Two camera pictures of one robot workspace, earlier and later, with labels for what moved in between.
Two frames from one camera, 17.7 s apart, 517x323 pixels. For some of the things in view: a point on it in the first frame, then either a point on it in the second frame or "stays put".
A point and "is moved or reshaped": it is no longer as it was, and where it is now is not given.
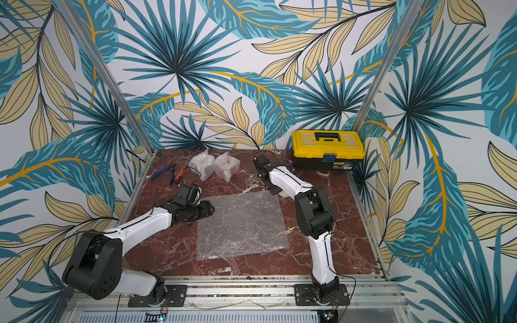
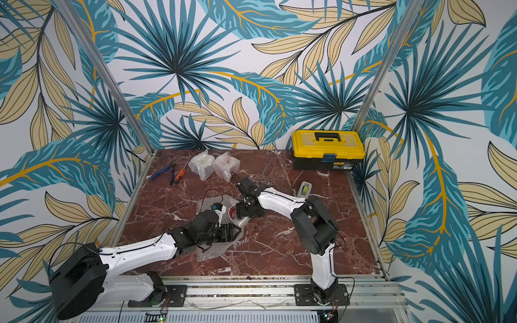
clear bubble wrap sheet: [202, 163] stays put
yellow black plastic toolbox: [322, 149] stays put
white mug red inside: [283, 194] is moved or reshaped
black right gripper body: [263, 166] → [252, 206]
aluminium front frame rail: [373, 299] stays put
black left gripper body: [193, 212] → [221, 234]
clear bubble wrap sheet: [242, 225] is moved or reshaped
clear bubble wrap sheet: [225, 165] stays put
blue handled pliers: [171, 168] stays put
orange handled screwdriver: [181, 172] stays put
